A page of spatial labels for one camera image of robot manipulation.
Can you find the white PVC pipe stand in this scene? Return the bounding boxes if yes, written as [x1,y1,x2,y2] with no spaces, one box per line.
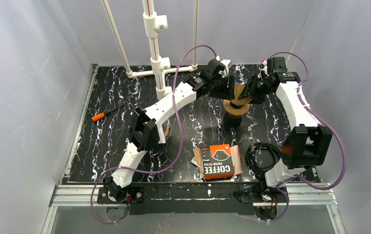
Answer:
[100,0,202,101]

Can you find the coiled black cable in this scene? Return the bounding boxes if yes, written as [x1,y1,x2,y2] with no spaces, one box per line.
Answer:
[245,143,283,180]

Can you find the wooden ring dripper holder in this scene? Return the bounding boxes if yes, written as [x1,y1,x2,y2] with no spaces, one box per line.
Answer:
[162,120,170,138]

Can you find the brown paper coffee filter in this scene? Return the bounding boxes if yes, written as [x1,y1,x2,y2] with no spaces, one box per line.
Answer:
[231,84,252,106]

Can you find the aluminium frame rail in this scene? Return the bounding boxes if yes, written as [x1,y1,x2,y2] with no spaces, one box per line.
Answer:
[42,182,345,234]

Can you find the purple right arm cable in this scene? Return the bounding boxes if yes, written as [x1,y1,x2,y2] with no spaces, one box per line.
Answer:
[261,52,348,224]

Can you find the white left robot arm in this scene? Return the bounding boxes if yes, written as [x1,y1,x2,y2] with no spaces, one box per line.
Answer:
[102,59,234,203]

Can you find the orange coffee filter package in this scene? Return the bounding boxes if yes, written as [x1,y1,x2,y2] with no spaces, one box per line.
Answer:
[192,144,243,180]

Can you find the red and black carafe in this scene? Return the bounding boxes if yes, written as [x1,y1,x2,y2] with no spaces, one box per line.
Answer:
[223,113,242,129]

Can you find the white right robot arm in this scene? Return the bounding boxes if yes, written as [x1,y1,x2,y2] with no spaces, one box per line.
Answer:
[239,57,333,188]

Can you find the orange handled screwdriver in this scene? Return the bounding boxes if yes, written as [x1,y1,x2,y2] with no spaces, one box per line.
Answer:
[91,105,125,122]

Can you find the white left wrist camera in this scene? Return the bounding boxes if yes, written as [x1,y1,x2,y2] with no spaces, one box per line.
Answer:
[218,59,233,77]

